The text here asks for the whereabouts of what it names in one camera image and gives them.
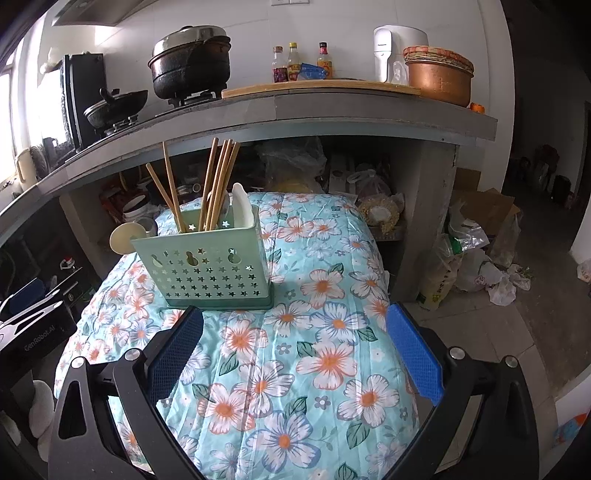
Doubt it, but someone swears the crumpled white plastic bag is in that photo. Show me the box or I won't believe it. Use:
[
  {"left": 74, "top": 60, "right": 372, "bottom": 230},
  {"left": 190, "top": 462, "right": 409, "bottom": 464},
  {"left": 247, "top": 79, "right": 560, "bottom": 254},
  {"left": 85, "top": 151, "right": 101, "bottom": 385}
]
[{"left": 462, "top": 249, "right": 533, "bottom": 306}]

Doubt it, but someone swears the green perforated utensil holder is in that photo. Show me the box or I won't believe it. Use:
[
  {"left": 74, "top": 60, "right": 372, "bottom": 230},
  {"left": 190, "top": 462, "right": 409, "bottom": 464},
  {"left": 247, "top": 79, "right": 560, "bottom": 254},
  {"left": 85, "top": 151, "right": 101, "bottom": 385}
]
[{"left": 130, "top": 204, "right": 274, "bottom": 310}]

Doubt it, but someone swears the range hood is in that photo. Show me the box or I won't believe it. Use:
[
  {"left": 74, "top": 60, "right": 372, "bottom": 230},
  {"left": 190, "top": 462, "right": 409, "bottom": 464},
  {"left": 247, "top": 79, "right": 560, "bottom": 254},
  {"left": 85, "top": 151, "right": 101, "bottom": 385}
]
[{"left": 53, "top": 0, "right": 153, "bottom": 26}]

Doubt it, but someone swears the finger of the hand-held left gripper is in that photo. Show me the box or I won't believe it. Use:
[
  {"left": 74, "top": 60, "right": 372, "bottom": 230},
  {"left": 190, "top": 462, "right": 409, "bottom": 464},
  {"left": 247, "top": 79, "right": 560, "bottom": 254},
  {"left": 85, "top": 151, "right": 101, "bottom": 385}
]
[
  {"left": 0, "top": 300, "right": 64, "bottom": 334},
  {"left": 0, "top": 278, "right": 49, "bottom": 319}
]

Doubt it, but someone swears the stack of white bowls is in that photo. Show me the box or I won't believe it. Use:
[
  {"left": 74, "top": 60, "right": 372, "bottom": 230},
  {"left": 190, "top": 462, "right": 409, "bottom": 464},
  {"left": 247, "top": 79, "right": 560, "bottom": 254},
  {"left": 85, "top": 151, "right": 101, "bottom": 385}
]
[{"left": 121, "top": 194, "right": 160, "bottom": 222}]

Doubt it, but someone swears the yellow-capped sauce bottle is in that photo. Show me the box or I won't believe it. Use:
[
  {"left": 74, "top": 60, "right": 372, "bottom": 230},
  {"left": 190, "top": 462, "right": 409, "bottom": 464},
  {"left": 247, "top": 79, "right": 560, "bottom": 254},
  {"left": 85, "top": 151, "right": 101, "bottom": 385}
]
[{"left": 287, "top": 42, "right": 302, "bottom": 82}]

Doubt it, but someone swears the blue packet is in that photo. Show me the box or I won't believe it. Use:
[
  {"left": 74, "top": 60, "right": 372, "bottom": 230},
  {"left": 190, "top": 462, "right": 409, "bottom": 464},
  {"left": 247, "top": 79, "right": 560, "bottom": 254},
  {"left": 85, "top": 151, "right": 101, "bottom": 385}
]
[{"left": 298, "top": 62, "right": 329, "bottom": 81}]

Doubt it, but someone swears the clear plastic bag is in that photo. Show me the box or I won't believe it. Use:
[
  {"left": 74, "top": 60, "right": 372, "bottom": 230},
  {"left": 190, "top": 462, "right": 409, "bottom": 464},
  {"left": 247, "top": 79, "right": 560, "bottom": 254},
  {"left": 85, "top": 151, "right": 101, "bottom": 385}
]
[{"left": 256, "top": 136, "right": 328, "bottom": 192}]

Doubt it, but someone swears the cream mug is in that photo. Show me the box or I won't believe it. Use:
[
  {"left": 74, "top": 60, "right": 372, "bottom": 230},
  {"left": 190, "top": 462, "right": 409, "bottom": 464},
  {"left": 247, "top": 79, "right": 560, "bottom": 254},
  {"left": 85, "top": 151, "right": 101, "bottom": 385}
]
[{"left": 15, "top": 148, "right": 38, "bottom": 190}]

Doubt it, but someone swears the person's left hand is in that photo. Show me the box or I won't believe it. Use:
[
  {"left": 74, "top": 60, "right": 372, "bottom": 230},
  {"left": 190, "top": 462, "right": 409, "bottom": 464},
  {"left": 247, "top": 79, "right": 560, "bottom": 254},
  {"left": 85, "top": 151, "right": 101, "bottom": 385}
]
[{"left": 18, "top": 381, "right": 55, "bottom": 444}]

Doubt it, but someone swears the orange and blue package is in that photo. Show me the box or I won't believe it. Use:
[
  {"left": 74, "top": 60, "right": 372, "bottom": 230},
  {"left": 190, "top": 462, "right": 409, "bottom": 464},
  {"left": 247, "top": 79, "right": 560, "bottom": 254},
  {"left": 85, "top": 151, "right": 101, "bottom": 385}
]
[{"left": 554, "top": 413, "right": 578, "bottom": 444}]

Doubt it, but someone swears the cardboard box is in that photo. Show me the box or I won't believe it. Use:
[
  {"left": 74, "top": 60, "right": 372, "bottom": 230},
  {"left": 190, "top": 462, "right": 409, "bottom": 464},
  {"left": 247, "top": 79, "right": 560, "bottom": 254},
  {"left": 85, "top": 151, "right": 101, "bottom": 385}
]
[{"left": 450, "top": 168, "right": 520, "bottom": 236}]

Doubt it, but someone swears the metal strainer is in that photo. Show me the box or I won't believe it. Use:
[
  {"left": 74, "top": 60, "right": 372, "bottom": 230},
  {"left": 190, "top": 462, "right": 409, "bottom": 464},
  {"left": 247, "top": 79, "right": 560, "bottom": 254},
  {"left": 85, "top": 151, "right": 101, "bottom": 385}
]
[{"left": 28, "top": 145, "right": 50, "bottom": 178}]

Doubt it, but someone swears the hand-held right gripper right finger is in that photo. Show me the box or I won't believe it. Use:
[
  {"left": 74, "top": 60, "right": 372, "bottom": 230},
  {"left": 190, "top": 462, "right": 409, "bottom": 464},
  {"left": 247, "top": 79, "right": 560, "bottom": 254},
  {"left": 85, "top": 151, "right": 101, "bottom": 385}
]
[{"left": 383, "top": 305, "right": 541, "bottom": 480}]

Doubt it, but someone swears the bundle of bamboo chopsticks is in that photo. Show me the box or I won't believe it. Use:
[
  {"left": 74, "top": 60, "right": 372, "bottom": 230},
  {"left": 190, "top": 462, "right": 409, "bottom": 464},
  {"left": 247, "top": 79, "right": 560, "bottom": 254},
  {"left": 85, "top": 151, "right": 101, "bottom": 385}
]
[{"left": 146, "top": 137, "right": 242, "bottom": 234}]

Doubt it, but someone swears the large black cooking pot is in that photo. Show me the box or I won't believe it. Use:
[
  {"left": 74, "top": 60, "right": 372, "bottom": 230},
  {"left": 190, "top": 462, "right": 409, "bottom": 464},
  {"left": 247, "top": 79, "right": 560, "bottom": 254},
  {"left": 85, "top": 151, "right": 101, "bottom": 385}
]
[{"left": 148, "top": 25, "right": 232, "bottom": 100}]

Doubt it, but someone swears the floral light blue blanket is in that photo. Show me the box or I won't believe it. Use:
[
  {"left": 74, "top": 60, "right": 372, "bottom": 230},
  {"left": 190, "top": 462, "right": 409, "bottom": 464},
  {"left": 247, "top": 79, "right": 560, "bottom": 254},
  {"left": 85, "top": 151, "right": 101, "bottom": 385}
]
[{"left": 54, "top": 191, "right": 423, "bottom": 480}]

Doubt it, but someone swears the copper pot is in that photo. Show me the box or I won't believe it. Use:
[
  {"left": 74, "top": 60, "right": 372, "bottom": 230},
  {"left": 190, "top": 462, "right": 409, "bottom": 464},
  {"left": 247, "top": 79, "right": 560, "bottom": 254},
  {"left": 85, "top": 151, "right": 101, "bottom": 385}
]
[{"left": 403, "top": 45, "right": 475, "bottom": 108}]

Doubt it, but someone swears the gas stove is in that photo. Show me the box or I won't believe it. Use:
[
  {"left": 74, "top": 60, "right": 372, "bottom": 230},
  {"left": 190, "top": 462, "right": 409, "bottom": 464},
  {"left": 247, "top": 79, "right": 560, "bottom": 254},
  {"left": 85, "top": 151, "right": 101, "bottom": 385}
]
[{"left": 104, "top": 90, "right": 222, "bottom": 134}]

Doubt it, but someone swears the bag of yellow kernels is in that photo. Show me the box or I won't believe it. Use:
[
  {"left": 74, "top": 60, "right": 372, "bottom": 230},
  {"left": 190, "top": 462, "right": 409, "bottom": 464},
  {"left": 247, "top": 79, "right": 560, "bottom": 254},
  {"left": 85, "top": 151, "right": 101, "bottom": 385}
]
[{"left": 358, "top": 194, "right": 407, "bottom": 232}]

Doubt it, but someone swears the black wok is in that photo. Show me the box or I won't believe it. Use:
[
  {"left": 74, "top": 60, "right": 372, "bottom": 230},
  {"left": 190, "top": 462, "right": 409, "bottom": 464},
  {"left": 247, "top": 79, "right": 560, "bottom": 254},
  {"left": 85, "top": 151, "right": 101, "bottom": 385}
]
[{"left": 84, "top": 88, "right": 149, "bottom": 129}]

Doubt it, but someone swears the wooden cutting board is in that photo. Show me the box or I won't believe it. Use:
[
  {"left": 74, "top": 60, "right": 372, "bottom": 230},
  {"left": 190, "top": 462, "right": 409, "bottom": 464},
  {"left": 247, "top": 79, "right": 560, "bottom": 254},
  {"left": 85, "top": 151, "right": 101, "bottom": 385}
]
[{"left": 222, "top": 78, "right": 422, "bottom": 99}]

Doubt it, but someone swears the white rice sack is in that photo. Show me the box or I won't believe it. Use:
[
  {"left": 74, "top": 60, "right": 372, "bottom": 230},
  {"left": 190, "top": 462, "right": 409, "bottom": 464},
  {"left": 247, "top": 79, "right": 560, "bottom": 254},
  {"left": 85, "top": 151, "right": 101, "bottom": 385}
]
[{"left": 418, "top": 256, "right": 462, "bottom": 311}]

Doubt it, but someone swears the white kitchen appliance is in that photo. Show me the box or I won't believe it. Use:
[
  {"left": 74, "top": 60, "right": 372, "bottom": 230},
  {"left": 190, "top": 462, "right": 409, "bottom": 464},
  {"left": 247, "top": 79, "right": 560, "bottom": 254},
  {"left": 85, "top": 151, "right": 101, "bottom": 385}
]
[{"left": 373, "top": 25, "right": 430, "bottom": 86}]

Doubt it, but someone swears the red-capped sauce bottle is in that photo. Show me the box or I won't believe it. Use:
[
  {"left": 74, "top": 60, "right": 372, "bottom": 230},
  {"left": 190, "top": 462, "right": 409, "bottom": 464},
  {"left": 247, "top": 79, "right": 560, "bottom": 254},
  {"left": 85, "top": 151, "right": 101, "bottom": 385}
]
[{"left": 317, "top": 42, "right": 333, "bottom": 79}]

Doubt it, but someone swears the grey concrete kitchen counter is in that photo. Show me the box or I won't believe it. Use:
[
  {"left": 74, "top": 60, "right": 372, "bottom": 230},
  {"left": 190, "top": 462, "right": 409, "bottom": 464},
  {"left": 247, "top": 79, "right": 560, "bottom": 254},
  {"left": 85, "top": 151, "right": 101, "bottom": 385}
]
[{"left": 0, "top": 90, "right": 498, "bottom": 241}]

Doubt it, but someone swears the bright window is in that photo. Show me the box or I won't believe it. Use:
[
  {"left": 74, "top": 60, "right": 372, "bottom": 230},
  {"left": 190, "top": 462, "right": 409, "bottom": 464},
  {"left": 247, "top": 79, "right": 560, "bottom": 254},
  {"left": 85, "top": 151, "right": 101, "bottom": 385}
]
[{"left": 0, "top": 69, "right": 14, "bottom": 153}]

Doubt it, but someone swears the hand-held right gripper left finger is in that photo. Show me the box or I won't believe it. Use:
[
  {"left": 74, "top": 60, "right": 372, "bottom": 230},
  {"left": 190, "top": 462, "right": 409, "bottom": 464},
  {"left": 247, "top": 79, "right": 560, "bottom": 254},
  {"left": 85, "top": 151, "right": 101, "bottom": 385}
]
[{"left": 48, "top": 306, "right": 208, "bottom": 480}]

